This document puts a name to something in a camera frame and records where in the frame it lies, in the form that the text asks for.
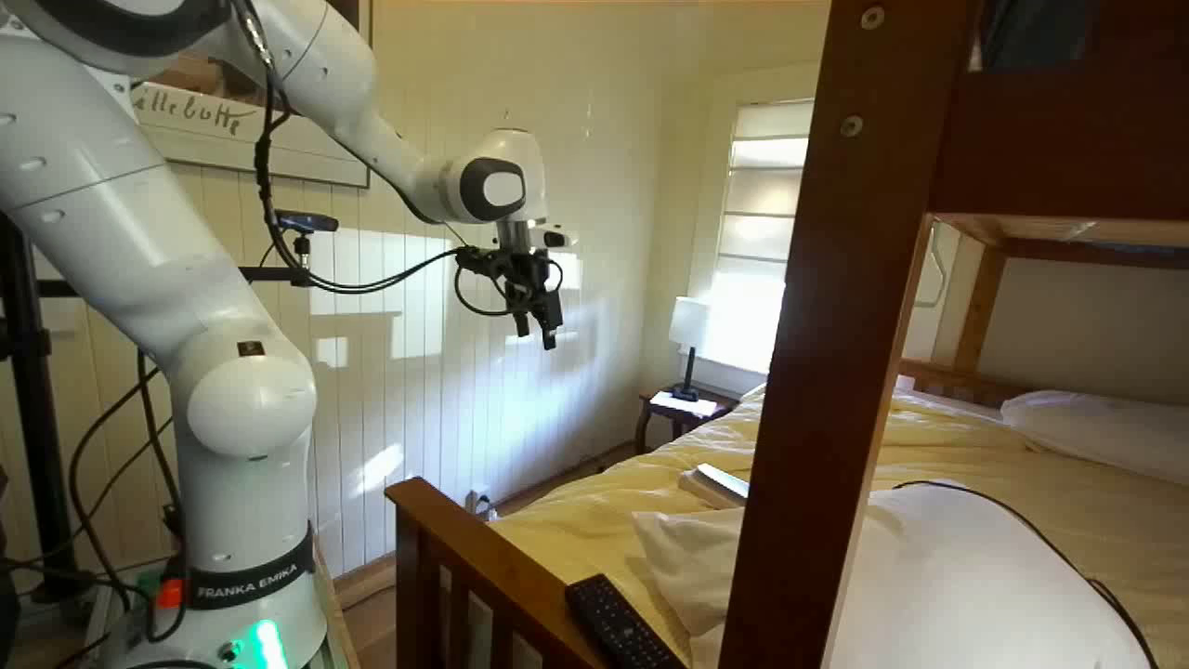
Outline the black camera stand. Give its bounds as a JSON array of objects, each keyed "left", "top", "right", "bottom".
[{"left": 0, "top": 209, "right": 310, "bottom": 605}]

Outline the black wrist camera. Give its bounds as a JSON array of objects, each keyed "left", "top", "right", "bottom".
[{"left": 453, "top": 242, "right": 505, "bottom": 283}]

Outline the white shade table lamp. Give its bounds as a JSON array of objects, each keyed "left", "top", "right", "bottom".
[{"left": 663, "top": 293, "right": 713, "bottom": 405}]

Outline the dark blue cloth item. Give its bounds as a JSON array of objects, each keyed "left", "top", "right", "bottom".
[{"left": 975, "top": 0, "right": 1107, "bottom": 75}]

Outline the Andersen's Fairy Tales book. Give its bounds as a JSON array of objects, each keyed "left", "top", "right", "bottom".
[{"left": 684, "top": 459, "right": 752, "bottom": 505}]

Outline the thin black cable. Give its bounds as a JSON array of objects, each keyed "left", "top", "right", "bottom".
[{"left": 889, "top": 474, "right": 1162, "bottom": 669}]

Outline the red robot base knob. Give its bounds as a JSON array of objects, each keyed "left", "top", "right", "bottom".
[{"left": 152, "top": 572, "right": 193, "bottom": 614}]

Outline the dark wooden nightstand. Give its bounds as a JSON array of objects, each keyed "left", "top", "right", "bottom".
[{"left": 631, "top": 385, "right": 735, "bottom": 458}]

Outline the black camera cable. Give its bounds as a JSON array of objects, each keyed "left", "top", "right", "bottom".
[{"left": 0, "top": 354, "right": 180, "bottom": 623}]

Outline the small white pillow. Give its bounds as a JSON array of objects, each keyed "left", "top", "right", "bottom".
[{"left": 999, "top": 385, "right": 1189, "bottom": 489}]

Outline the wooden bunk bed frame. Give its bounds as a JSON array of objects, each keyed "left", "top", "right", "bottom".
[{"left": 381, "top": 0, "right": 1189, "bottom": 669}]

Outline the white window blind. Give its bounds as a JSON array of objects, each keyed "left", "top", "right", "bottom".
[{"left": 703, "top": 96, "right": 817, "bottom": 376}]

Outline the yellow striped duvet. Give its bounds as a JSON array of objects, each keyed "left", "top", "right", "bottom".
[{"left": 487, "top": 382, "right": 1189, "bottom": 669}]

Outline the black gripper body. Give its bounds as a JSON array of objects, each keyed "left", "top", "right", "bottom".
[{"left": 490, "top": 242, "right": 573, "bottom": 320}]

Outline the black remote control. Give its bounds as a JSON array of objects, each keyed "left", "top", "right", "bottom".
[{"left": 565, "top": 572, "right": 687, "bottom": 669}]

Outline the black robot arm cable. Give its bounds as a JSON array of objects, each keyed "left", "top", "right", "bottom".
[{"left": 247, "top": 0, "right": 511, "bottom": 320}]

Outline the black external camera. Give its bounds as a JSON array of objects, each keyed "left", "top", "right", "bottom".
[{"left": 272, "top": 209, "right": 341, "bottom": 242}]

